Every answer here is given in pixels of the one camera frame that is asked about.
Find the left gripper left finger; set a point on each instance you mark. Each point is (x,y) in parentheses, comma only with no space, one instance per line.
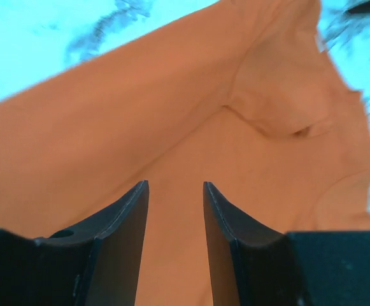
(95,261)

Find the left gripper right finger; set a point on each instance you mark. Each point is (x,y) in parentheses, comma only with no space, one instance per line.
(250,264)

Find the orange t shirt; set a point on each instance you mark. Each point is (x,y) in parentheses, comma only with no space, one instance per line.
(237,94)

